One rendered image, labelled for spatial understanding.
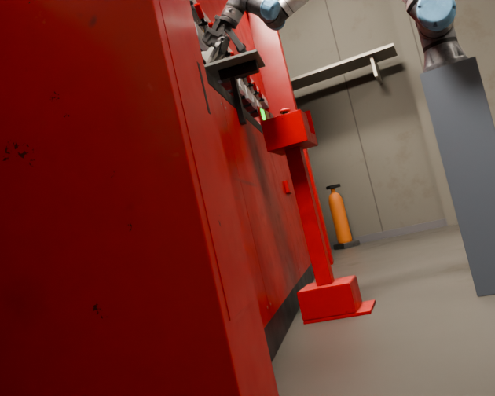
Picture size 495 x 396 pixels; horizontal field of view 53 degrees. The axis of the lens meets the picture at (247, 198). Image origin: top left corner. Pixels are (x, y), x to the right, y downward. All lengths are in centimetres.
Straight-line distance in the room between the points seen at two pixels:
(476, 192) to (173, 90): 126
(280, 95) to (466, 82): 244
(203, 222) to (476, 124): 126
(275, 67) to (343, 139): 189
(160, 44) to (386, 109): 506
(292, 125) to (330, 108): 400
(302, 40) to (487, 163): 454
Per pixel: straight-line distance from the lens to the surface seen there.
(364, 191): 570
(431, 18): 176
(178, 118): 73
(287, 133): 186
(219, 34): 193
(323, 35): 607
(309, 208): 190
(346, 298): 184
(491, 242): 180
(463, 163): 179
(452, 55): 187
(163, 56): 76
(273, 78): 412
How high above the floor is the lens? 37
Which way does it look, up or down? 4 degrees up
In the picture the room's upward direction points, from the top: 13 degrees counter-clockwise
